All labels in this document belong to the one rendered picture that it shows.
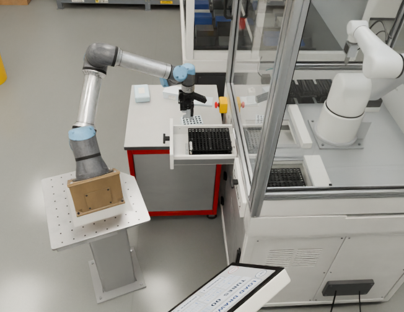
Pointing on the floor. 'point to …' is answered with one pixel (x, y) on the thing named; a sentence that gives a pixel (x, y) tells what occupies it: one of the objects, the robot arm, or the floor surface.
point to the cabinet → (318, 258)
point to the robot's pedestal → (111, 255)
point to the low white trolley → (212, 177)
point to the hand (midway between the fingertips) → (191, 117)
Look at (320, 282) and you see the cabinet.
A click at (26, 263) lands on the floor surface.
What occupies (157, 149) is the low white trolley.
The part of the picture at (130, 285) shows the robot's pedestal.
